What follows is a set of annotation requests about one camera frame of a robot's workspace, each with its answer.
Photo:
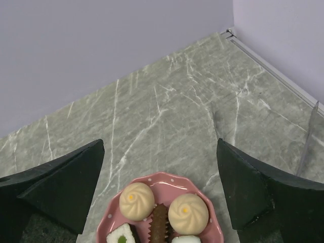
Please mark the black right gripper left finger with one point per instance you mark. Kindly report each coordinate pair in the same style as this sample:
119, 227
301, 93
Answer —
51, 202

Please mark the aluminium table edge rail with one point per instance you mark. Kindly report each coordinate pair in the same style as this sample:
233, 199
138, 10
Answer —
311, 101

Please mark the white rice sushi piece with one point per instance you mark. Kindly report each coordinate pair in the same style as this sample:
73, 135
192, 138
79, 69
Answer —
186, 239

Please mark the green sushi roll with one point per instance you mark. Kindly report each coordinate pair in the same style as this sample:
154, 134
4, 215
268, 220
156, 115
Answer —
125, 233

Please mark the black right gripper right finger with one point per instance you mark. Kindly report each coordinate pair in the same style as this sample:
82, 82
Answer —
266, 204

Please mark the pink dotted plate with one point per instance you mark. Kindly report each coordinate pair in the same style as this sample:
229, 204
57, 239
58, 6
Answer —
166, 187

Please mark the cream steamed bun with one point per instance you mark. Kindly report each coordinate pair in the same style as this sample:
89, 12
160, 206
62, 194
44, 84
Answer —
136, 202
188, 214

